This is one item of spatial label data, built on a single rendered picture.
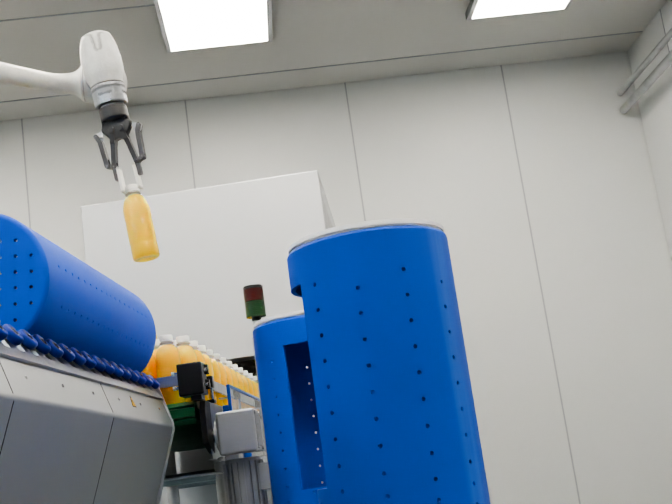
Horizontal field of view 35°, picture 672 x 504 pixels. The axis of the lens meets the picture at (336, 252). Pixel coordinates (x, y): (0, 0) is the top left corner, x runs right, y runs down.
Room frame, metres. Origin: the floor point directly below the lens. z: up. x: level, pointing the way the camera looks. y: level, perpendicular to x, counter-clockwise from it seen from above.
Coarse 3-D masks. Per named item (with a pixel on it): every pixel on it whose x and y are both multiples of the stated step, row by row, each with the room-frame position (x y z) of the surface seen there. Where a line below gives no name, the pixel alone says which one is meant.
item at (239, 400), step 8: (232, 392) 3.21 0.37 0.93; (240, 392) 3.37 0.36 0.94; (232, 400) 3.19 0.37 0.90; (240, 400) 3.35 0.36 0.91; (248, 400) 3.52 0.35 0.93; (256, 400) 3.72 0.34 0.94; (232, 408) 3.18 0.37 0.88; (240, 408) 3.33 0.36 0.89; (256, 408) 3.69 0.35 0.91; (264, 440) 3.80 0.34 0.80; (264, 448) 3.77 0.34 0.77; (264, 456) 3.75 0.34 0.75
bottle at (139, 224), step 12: (132, 192) 2.69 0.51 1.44; (132, 204) 2.68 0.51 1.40; (144, 204) 2.69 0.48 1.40; (132, 216) 2.68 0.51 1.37; (144, 216) 2.68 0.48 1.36; (132, 228) 2.68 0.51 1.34; (144, 228) 2.68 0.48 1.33; (132, 240) 2.68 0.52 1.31; (144, 240) 2.68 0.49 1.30; (156, 240) 2.71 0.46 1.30; (132, 252) 2.69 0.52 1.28; (144, 252) 2.67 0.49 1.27; (156, 252) 2.69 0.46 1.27
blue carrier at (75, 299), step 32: (0, 224) 1.99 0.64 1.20; (0, 256) 2.00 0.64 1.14; (32, 256) 1.99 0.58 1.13; (64, 256) 2.15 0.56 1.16; (0, 288) 2.00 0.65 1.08; (32, 288) 1.99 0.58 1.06; (64, 288) 2.08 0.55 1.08; (96, 288) 2.32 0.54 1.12; (32, 320) 1.99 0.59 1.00; (64, 320) 2.12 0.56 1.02; (96, 320) 2.31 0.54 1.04; (128, 320) 2.57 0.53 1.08; (96, 352) 2.42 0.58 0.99; (128, 352) 2.64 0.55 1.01
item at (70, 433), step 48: (0, 384) 1.72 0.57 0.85; (48, 384) 1.98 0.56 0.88; (96, 384) 2.32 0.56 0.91; (0, 432) 1.74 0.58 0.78; (48, 432) 1.97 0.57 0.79; (96, 432) 2.26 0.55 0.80; (144, 432) 2.65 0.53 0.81; (0, 480) 1.79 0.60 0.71; (48, 480) 2.03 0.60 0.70; (96, 480) 2.34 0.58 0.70; (144, 480) 2.77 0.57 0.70
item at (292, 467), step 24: (264, 336) 2.56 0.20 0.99; (288, 336) 2.52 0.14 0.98; (264, 360) 2.57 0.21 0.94; (288, 360) 2.77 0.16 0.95; (264, 384) 2.58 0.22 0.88; (288, 384) 2.53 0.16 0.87; (312, 384) 2.79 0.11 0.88; (264, 408) 2.60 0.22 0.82; (288, 408) 2.53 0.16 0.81; (312, 408) 2.79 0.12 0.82; (288, 432) 2.54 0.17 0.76; (312, 432) 2.79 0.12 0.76; (288, 456) 2.54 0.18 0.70; (312, 456) 2.78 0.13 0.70; (288, 480) 2.55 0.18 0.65; (312, 480) 2.78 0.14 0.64
